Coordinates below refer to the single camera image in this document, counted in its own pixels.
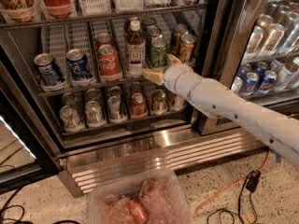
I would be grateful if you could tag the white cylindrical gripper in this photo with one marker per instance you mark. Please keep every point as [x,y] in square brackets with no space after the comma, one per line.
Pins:
[172,76]

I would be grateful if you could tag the green soda can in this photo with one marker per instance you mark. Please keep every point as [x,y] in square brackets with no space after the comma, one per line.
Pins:
[147,23]
[152,33]
[158,52]

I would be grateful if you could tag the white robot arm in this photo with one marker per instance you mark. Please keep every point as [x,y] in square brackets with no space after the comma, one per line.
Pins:
[213,99]

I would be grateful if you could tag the front brown gold can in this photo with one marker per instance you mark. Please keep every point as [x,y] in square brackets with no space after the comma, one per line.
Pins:
[186,47]

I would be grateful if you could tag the brown gold can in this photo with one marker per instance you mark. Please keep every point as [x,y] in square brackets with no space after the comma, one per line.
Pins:
[177,33]
[186,47]

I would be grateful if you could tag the back red can bottom shelf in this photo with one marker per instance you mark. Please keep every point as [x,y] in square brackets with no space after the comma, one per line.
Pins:
[136,87]

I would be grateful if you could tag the red can shelf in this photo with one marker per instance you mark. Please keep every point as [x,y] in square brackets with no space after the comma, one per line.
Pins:
[138,105]
[136,87]

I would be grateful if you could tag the brown can bottom shelf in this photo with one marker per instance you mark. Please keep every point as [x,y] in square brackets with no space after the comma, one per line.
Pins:
[158,100]

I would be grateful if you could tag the back brown gold can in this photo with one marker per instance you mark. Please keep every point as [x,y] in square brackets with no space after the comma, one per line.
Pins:
[177,33]

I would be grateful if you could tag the front red cola can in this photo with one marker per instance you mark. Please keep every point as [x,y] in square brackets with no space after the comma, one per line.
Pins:
[108,60]

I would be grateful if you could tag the back red cola can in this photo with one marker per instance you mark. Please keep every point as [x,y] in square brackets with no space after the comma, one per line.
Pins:
[104,39]

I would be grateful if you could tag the blue pepsi can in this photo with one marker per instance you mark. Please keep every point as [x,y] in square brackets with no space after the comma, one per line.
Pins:
[78,64]

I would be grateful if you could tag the blue pepsi can right fridge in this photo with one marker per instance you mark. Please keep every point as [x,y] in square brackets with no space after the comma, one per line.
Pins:
[249,82]

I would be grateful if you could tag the fridge glass door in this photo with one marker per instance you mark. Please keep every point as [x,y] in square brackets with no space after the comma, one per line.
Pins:
[227,30]

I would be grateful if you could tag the white green can bottom left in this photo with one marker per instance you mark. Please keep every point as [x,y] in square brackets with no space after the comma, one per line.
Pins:
[70,117]

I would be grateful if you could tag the blue silver can left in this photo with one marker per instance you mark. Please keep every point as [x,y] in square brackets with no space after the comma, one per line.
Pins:
[49,69]

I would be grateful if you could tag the red cola can in bin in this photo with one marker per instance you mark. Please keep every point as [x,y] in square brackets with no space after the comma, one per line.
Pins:
[138,211]

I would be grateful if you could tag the brown tea bottle white cap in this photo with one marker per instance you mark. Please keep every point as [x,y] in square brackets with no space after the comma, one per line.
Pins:
[135,50]

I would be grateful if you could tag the small bottle bottom right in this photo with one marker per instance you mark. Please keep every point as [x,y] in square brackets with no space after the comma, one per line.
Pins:
[176,101]

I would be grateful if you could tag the clear plastic bin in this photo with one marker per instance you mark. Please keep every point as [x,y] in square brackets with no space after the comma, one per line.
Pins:
[158,190]

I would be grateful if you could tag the black power adapter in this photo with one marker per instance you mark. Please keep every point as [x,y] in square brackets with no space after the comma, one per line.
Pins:
[253,180]

